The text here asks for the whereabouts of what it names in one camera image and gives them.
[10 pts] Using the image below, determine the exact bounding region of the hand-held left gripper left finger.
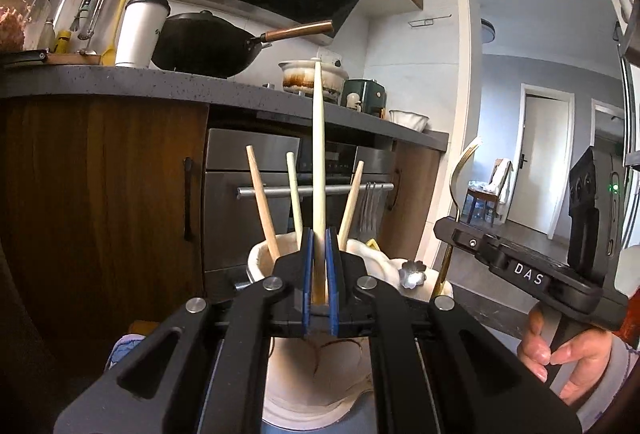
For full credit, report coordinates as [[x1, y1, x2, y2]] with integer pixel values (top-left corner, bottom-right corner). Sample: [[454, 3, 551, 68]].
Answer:
[[52, 228, 316, 434]]

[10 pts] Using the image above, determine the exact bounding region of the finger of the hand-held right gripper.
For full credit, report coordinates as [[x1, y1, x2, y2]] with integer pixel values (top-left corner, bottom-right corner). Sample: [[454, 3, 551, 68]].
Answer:
[[433, 216, 501, 265]]

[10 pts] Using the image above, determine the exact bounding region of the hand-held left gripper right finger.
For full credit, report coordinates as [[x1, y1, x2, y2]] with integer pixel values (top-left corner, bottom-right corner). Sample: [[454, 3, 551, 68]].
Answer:
[[324, 228, 583, 434]]

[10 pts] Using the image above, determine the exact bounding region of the gold metal fork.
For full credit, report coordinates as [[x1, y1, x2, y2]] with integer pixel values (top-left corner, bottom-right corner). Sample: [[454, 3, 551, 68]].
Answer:
[[432, 136, 483, 300]]

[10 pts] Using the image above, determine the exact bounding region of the wooden chopstick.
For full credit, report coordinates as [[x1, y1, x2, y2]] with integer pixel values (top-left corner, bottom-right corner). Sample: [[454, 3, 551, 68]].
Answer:
[[245, 145, 282, 262], [285, 152, 304, 249], [337, 160, 366, 242], [311, 58, 328, 306]]

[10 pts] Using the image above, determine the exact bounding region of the white floral ceramic utensil holder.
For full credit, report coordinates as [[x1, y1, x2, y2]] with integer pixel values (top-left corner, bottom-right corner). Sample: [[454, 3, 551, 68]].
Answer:
[[247, 234, 455, 415]]

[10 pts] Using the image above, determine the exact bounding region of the person's right hand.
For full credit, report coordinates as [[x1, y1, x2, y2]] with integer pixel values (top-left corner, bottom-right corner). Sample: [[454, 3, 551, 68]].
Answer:
[[517, 303, 614, 408]]

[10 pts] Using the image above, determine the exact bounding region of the wooden chair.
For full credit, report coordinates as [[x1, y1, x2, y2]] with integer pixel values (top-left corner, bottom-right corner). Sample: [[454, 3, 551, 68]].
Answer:
[[464, 157, 514, 228]]

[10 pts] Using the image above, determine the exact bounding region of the white room door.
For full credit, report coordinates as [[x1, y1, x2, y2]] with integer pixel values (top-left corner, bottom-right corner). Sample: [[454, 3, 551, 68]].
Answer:
[[504, 83, 574, 241]]

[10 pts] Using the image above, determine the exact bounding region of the stainless steel oven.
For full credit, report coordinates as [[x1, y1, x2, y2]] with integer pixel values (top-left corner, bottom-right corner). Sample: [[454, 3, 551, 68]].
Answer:
[[202, 126, 402, 306]]

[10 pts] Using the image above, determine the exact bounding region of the white bowl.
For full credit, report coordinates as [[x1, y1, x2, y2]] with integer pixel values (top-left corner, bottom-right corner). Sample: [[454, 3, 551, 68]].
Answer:
[[388, 109, 431, 134]]

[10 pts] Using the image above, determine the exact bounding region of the white ceramic saucer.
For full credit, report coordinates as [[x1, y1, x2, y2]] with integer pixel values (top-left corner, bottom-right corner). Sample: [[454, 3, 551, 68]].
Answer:
[[262, 404, 362, 431]]

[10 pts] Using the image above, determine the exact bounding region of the green kitchen appliance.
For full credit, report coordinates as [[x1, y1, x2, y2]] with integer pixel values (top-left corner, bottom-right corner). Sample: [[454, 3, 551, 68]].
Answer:
[[342, 79, 387, 120]]

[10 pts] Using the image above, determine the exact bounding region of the stained ceramic pot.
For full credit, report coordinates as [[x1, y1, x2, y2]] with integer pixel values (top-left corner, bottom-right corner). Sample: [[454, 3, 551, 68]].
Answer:
[[278, 56, 350, 103]]

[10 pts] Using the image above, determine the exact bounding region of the black wok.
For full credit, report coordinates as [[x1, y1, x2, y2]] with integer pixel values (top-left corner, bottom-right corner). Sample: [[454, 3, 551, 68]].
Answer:
[[150, 9, 335, 80]]

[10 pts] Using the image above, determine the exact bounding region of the grey kitchen counter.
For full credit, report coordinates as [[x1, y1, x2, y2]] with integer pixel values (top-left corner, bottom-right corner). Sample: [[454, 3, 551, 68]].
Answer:
[[0, 63, 450, 153]]

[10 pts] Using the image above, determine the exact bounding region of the white tumbler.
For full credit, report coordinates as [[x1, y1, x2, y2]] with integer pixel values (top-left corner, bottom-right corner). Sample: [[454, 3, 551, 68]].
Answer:
[[115, 0, 171, 69]]

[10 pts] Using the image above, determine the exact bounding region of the yellow spatula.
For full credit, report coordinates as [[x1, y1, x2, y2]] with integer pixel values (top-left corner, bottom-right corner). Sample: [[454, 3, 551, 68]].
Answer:
[[102, 0, 132, 66]]

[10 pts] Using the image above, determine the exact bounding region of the wooden cutting board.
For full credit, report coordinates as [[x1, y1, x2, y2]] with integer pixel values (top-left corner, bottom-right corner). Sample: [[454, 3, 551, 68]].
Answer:
[[45, 52, 104, 67]]

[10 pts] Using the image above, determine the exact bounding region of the hanging metal utensil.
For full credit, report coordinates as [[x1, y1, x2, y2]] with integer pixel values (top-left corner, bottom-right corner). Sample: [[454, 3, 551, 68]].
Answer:
[[70, 0, 114, 41]]

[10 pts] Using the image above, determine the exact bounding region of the glass jar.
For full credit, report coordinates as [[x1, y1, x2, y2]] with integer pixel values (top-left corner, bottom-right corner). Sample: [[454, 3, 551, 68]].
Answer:
[[0, 0, 54, 53]]

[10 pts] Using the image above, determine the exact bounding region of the flower handle metal spoon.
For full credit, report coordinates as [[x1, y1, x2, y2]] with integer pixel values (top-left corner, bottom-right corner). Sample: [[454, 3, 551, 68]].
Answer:
[[399, 259, 429, 293]]

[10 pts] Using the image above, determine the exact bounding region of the black cabinet handle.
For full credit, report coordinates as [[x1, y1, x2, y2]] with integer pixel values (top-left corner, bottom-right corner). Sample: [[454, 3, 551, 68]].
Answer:
[[182, 157, 195, 243]]

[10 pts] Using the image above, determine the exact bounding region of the metal wall rack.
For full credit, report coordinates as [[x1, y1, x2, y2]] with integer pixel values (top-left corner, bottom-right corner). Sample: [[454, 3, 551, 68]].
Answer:
[[407, 13, 452, 29]]

